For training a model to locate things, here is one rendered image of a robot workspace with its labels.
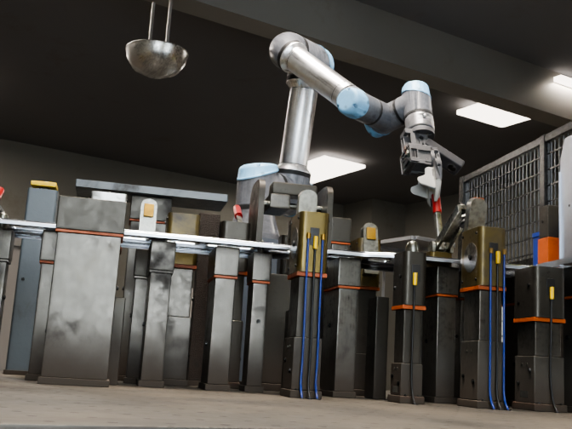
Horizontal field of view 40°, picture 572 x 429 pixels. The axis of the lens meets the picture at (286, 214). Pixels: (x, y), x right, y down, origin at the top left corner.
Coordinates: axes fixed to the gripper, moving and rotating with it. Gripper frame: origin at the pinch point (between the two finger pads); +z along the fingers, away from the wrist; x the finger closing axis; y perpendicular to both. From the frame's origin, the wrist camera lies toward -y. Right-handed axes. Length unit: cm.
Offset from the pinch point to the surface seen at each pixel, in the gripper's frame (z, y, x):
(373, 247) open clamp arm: 14.4, 17.0, -1.4
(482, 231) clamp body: 28.3, 7.7, 35.3
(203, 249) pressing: 21, 58, 2
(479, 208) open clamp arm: 20.5, 5.2, 30.9
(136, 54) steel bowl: -204, 79, -202
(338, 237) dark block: 11.1, 24.8, -4.0
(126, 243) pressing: 21, 75, 2
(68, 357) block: 54, 83, 22
